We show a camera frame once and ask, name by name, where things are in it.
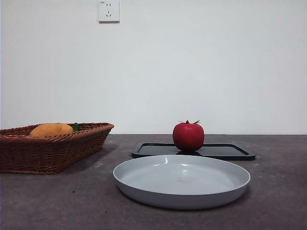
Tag white wall power socket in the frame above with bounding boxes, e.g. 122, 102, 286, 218
98, 0, 120, 23

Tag black rectangular tray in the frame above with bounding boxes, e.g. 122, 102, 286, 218
131, 142, 256, 161

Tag red tomato with green stem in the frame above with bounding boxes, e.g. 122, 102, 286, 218
172, 119, 205, 152

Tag grey round plate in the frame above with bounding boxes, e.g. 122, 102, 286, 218
113, 154, 251, 210

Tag brown wicker basket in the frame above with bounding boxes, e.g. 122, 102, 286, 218
0, 122, 115, 175

